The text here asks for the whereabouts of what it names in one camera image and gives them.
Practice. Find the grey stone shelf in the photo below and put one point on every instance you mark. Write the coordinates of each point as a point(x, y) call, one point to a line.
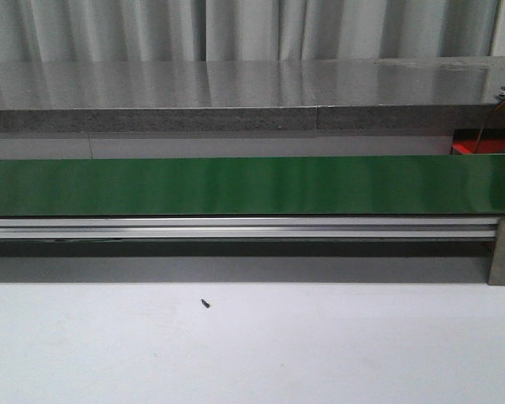
point(147, 96)

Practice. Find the aluminium conveyor side rail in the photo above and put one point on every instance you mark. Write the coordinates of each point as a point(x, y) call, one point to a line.
point(308, 227)

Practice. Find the white pleated curtain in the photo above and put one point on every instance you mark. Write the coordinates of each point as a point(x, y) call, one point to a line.
point(48, 31)

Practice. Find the red plastic tray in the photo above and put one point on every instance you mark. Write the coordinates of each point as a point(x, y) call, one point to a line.
point(474, 141)

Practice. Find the green conveyor belt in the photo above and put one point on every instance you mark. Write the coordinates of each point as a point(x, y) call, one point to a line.
point(374, 185)

